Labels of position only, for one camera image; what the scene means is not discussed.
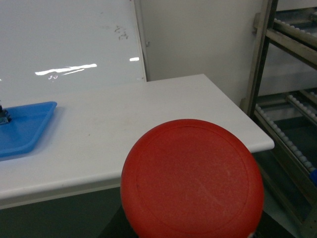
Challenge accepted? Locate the red mushroom push button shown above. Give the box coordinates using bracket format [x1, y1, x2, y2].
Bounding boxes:
[120, 119, 264, 238]

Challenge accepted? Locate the white work table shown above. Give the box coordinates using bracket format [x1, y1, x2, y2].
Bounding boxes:
[0, 74, 274, 209]

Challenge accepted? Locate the metal roller rack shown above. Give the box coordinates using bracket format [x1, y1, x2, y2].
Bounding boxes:
[240, 0, 317, 238]

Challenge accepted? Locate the white glossy back panel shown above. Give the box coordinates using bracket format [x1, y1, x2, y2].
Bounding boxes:
[0, 0, 146, 104]

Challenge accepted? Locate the blue plastic tray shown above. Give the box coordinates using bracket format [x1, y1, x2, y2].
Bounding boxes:
[0, 101, 57, 161]

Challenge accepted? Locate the green mushroom push button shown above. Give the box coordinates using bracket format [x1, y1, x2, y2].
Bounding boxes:
[0, 104, 12, 125]

